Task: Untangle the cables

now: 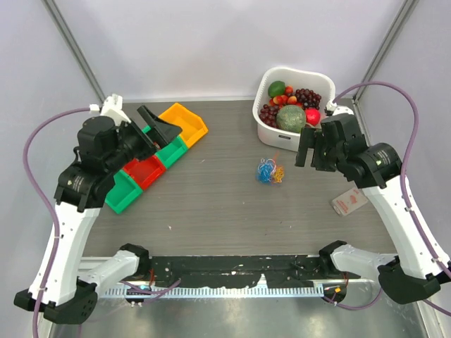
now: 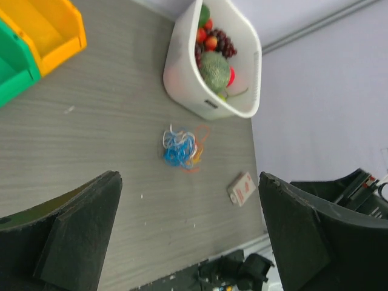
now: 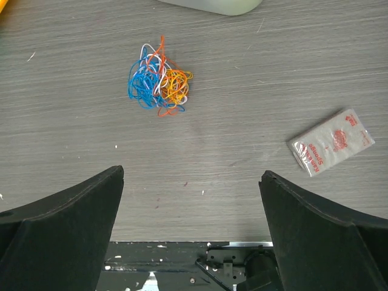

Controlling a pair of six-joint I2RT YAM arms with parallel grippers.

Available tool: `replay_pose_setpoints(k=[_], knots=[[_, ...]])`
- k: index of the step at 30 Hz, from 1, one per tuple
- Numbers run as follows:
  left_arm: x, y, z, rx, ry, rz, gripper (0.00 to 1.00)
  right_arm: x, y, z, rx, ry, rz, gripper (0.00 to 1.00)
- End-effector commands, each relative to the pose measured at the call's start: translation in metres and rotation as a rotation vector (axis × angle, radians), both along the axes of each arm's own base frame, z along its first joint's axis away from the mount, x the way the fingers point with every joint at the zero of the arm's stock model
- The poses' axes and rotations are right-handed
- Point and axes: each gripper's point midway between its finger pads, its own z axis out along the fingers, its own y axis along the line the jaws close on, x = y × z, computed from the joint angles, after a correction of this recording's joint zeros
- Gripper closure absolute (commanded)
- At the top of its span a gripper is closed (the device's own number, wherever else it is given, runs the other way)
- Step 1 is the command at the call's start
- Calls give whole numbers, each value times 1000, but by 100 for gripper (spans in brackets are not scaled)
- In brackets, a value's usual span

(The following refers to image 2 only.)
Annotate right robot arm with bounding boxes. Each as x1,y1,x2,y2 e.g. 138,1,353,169
290,169,387,219

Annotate dark purple grape bunch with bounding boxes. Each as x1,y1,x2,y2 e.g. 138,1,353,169
194,30,238,69

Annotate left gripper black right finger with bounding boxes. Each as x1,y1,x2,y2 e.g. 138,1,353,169
258,172,387,290

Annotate green plastic bin beside yellow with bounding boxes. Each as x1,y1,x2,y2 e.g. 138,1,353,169
1,21,41,106

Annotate white plastic fruit basket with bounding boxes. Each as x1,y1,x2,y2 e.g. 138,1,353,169
163,1,262,120

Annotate red apple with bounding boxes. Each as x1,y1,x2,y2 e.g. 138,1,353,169
227,66,236,87

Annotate red and yellow peaches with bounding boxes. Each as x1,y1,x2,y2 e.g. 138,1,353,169
196,18,218,51

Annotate green lime fruit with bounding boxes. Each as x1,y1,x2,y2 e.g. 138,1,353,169
198,4,210,28

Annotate red and white card box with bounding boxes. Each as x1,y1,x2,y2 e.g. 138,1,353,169
227,172,256,207

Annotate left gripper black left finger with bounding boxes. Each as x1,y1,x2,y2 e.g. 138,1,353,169
1,171,122,290

